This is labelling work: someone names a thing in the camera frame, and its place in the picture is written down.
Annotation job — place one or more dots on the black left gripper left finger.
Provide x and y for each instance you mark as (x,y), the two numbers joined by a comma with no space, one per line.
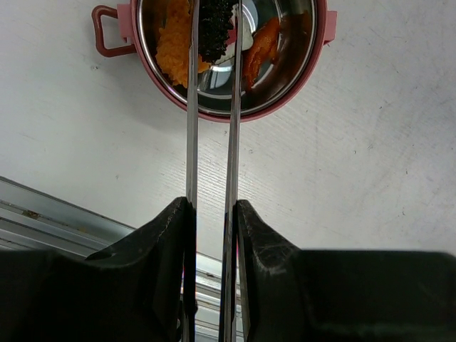
(141,288)

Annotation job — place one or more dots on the stainless steel tongs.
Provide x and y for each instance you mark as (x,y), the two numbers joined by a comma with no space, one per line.
(219,167)

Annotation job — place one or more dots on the black seaweed roll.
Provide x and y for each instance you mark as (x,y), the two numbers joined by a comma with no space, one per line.
(214,26)

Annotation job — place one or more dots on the orange fried food piece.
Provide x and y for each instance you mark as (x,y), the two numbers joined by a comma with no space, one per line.
(173,45)

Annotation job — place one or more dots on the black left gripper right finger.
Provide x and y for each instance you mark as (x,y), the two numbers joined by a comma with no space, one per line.
(293,294)

